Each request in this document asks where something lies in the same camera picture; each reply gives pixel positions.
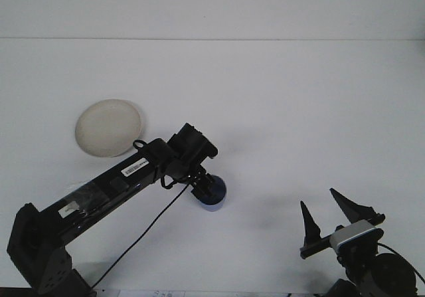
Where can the pale round plate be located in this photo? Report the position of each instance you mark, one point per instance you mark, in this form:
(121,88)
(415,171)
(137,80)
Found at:
(106,127)

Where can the grey gripper camera box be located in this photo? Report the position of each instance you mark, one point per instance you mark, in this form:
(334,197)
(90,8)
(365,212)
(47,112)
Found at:
(352,234)

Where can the pale blue cup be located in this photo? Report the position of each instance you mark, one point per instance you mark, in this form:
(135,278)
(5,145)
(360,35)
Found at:
(217,197)

